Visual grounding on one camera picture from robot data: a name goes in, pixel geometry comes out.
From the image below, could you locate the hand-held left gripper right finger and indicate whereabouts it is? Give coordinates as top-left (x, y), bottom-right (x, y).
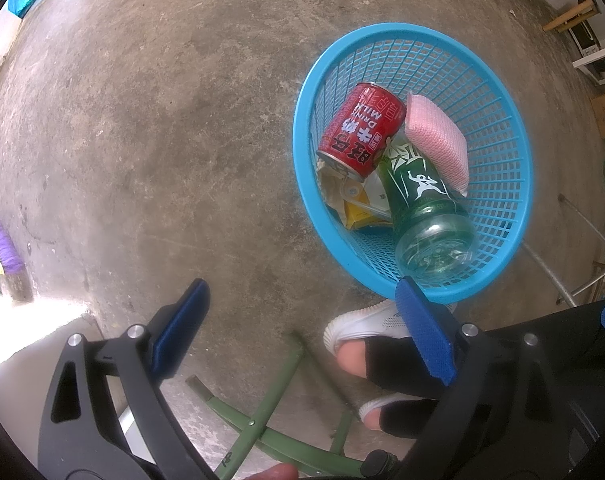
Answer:
top-left (396, 276), bottom-right (599, 480)

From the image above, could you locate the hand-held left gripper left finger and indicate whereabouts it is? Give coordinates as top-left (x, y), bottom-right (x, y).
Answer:
top-left (36, 277), bottom-right (213, 480)

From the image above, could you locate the green plastic bottle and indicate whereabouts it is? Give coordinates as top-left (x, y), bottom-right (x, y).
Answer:
top-left (377, 132), bottom-right (477, 286)

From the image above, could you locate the yellow packet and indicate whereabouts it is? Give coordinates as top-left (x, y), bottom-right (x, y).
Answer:
top-left (319, 160), bottom-right (396, 232)

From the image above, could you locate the blue plastic mesh basket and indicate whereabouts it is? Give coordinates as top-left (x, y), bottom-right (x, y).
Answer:
top-left (292, 22), bottom-right (535, 305)

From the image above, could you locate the pink sponge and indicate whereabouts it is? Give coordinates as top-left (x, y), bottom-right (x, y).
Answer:
top-left (403, 91), bottom-right (471, 196)

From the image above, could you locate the red drink can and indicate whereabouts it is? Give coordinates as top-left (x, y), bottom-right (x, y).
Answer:
top-left (316, 82), bottom-right (408, 183)

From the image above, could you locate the person's left hand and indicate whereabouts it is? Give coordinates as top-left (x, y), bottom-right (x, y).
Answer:
top-left (250, 462), bottom-right (299, 480)

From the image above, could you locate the person's foot in white slipper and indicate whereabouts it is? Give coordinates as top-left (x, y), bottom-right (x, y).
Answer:
top-left (357, 392), bottom-right (441, 439)
top-left (323, 302), bottom-right (459, 392)

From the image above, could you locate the purple broom head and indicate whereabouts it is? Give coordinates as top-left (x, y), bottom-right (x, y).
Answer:
top-left (0, 217), bottom-right (24, 277)

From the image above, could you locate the white metal desk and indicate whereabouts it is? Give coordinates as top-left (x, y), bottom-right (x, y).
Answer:
top-left (568, 27), bottom-right (605, 84)

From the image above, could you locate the metal tube frame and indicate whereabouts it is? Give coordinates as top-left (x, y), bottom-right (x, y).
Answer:
top-left (519, 192), bottom-right (605, 309)

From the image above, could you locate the green metal chair frame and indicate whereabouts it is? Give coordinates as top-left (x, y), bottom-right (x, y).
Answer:
top-left (185, 332), bottom-right (379, 480)

